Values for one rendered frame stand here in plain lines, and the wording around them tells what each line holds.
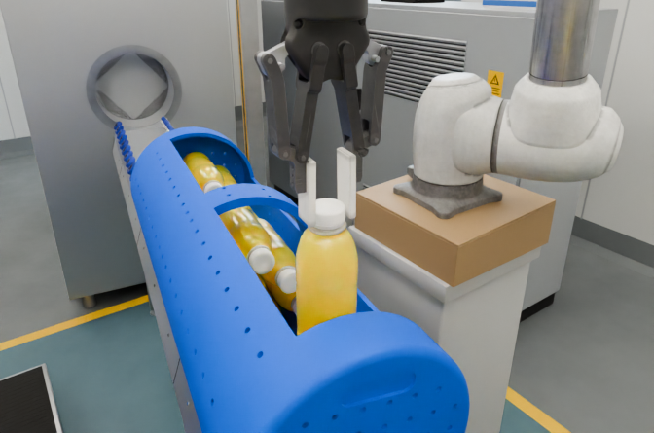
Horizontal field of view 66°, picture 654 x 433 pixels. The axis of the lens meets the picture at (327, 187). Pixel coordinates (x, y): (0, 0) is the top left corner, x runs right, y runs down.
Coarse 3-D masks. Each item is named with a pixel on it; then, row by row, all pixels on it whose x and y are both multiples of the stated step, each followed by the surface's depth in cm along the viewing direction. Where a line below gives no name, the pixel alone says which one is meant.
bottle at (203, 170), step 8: (192, 152) 118; (184, 160) 117; (192, 160) 114; (200, 160) 113; (208, 160) 115; (192, 168) 111; (200, 168) 108; (208, 168) 108; (216, 168) 110; (200, 176) 106; (208, 176) 106; (216, 176) 107; (200, 184) 106
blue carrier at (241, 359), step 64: (192, 128) 118; (192, 192) 86; (256, 192) 83; (192, 256) 72; (192, 320) 63; (256, 320) 55; (384, 320) 53; (192, 384) 60; (256, 384) 48; (320, 384) 45; (384, 384) 50; (448, 384) 54
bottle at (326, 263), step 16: (304, 240) 53; (320, 240) 52; (336, 240) 52; (352, 240) 54; (304, 256) 52; (320, 256) 51; (336, 256) 52; (352, 256) 53; (304, 272) 53; (320, 272) 52; (336, 272) 52; (352, 272) 53; (304, 288) 54; (320, 288) 52; (336, 288) 53; (352, 288) 54; (304, 304) 55; (320, 304) 53; (336, 304) 53; (352, 304) 55; (304, 320) 56; (320, 320) 54
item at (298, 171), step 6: (276, 150) 47; (294, 150) 48; (294, 156) 48; (294, 162) 48; (306, 162) 49; (294, 168) 48; (300, 168) 48; (306, 168) 49; (294, 174) 49; (300, 174) 49; (306, 174) 49; (294, 180) 49; (300, 180) 49; (306, 180) 49; (294, 186) 49; (300, 186) 49; (306, 186) 49; (300, 192) 49; (306, 192) 50
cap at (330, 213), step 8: (320, 200) 53; (328, 200) 53; (336, 200) 53; (320, 208) 52; (328, 208) 52; (336, 208) 52; (344, 208) 52; (320, 216) 51; (328, 216) 51; (336, 216) 51; (344, 216) 52; (320, 224) 51; (328, 224) 51; (336, 224) 51
